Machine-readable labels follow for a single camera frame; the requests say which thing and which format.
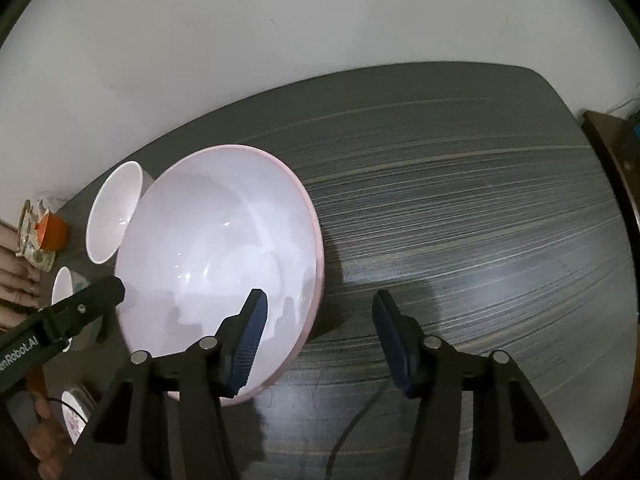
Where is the white ribbed bowl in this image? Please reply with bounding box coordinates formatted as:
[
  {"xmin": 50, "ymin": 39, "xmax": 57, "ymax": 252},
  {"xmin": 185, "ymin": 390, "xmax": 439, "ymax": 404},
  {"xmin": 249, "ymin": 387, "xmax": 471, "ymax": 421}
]
[{"xmin": 51, "ymin": 266, "xmax": 101, "ymax": 353}]

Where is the floral ceramic teapot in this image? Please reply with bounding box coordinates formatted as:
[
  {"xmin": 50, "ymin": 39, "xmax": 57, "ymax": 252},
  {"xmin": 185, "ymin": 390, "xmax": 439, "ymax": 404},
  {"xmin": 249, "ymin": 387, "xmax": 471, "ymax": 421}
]
[{"xmin": 17, "ymin": 192, "xmax": 68, "ymax": 271}]

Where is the white plate with pink flowers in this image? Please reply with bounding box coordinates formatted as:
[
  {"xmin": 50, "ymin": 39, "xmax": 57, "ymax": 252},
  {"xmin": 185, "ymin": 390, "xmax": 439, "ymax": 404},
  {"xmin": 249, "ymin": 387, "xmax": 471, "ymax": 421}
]
[{"xmin": 61, "ymin": 382, "xmax": 98, "ymax": 446}]

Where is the orange cup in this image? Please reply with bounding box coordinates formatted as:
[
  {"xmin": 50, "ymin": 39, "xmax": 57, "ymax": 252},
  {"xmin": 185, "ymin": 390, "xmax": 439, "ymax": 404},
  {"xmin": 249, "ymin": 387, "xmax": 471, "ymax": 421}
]
[{"xmin": 34, "ymin": 212, "xmax": 69, "ymax": 251}]

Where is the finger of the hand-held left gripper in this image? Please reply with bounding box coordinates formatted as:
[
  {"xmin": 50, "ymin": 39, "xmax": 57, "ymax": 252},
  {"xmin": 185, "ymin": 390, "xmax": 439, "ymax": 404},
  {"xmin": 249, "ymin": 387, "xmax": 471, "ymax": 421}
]
[
  {"xmin": 92, "ymin": 307, "xmax": 112, "ymax": 345},
  {"xmin": 37, "ymin": 276, "xmax": 126, "ymax": 347}
]

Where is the dark wooden cabinet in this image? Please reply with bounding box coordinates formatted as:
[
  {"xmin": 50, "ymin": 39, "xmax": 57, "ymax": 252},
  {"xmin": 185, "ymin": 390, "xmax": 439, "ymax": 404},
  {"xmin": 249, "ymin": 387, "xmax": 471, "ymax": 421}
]
[{"xmin": 580, "ymin": 110, "xmax": 640, "ymax": 241}]

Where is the person's left hand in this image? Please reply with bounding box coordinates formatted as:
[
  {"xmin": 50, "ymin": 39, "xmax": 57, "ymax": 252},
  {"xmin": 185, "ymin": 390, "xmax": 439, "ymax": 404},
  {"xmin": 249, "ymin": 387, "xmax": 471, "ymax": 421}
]
[{"xmin": 12, "ymin": 390, "xmax": 71, "ymax": 480}]

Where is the black cable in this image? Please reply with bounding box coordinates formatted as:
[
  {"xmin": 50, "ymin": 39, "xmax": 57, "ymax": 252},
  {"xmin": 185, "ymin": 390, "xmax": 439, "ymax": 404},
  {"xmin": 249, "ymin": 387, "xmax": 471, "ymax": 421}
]
[{"xmin": 325, "ymin": 385, "xmax": 388, "ymax": 480}]

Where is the beige patterned curtain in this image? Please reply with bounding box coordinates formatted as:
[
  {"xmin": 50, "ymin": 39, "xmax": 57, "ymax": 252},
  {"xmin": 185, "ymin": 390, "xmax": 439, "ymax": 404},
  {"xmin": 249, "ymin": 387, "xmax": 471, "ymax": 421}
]
[{"xmin": 0, "ymin": 217, "xmax": 41, "ymax": 331}]

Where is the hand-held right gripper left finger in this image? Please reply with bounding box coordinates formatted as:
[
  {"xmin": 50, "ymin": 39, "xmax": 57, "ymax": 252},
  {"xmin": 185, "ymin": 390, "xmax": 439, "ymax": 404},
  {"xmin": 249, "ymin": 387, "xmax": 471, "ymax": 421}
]
[{"xmin": 60, "ymin": 288, "xmax": 268, "ymax": 480}]

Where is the large pink bowl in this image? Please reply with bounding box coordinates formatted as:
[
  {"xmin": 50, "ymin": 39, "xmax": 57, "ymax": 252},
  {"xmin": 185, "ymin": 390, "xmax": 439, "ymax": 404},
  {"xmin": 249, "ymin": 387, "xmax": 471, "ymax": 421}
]
[{"xmin": 114, "ymin": 144, "xmax": 326, "ymax": 406}]

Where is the white bowl with black print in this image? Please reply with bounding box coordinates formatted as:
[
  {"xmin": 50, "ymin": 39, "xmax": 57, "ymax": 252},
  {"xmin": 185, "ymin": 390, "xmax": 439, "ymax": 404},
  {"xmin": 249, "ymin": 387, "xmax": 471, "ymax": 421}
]
[{"xmin": 85, "ymin": 161, "xmax": 156, "ymax": 265}]

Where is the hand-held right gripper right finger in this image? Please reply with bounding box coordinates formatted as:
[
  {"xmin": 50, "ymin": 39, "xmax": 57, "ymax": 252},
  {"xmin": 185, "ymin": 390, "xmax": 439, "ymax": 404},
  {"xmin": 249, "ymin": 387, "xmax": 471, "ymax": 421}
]
[{"xmin": 372, "ymin": 289, "xmax": 583, "ymax": 480}]

